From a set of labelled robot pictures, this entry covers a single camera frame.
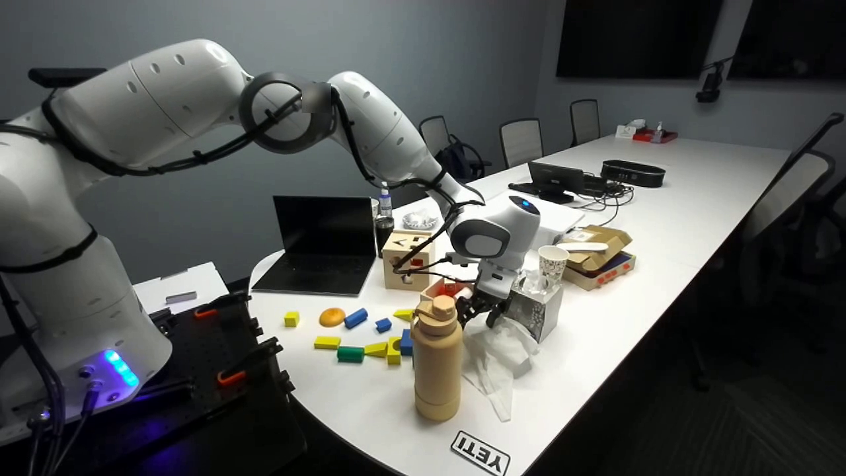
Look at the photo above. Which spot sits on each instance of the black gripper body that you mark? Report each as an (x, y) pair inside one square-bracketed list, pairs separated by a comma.
[(494, 287)]

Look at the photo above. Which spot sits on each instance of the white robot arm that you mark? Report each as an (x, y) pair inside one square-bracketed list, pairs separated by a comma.
[(188, 104)]

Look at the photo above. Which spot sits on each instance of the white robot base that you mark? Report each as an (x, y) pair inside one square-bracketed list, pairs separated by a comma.
[(88, 320)]

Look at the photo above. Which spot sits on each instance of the white napkin pile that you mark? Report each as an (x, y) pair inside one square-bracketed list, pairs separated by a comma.
[(496, 359)]

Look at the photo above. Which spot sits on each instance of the black laptop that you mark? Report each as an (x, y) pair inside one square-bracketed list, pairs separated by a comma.
[(330, 247)]

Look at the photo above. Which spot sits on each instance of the patterned tissue box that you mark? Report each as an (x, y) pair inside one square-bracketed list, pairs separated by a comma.
[(536, 301)]

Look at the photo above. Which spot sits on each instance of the small wooden tray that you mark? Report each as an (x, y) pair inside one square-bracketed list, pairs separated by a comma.
[(452, 289)]

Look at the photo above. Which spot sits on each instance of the paper cup near box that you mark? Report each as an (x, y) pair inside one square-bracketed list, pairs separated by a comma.
[(555, 263)]

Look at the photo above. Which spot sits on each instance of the tan water bottle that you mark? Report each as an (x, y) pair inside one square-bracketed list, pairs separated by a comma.
[(437, 349)]

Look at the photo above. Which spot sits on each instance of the wooden shape sorter cube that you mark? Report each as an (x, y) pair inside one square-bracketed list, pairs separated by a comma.
[(407, 260)]

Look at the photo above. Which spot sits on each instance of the small blue block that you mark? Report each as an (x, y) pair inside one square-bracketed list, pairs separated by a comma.
[(384, 325)]

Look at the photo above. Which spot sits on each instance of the black tablet on stand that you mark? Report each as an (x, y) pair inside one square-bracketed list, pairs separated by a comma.
[(560, 183)]

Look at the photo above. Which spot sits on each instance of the grey office chair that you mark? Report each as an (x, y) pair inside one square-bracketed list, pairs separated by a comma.
[(462, 160), (585, 120), (522, 141)]

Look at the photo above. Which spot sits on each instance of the small spray bottle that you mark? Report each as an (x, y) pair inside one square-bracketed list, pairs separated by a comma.
[(384, 207)]

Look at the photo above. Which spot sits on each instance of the blue rectangular block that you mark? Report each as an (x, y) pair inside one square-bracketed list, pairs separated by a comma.
[(356, 317)]

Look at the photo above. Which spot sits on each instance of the green octagonal block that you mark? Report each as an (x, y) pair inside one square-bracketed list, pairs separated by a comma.
[(351, 354)]

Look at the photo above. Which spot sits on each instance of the black oval case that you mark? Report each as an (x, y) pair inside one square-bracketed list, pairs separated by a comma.
[(646, 174)]

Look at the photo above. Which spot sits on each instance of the yeti sticker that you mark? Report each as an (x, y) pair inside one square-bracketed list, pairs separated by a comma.
[(481, 453)]

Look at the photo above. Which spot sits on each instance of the orange round disc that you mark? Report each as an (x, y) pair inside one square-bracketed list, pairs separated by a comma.
[(333, 316)]

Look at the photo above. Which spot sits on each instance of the yellow rectangular block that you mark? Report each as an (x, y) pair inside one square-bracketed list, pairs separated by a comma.
[(326, 341)]

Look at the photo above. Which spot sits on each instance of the yellow cube block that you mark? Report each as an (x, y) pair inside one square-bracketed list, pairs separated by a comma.
[(292, 320)]

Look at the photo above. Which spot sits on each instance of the red object on table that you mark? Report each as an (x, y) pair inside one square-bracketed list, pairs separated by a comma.
[(654, 136)]

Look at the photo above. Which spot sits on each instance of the white board with bars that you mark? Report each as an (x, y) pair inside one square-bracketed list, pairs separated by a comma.
[(181, 292)]

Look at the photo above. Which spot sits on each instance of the wall television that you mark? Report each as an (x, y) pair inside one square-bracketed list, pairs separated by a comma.
[(635, 38)]

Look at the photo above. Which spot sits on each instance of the black clamp mount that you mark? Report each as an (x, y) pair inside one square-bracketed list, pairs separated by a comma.
[(222, 359)]

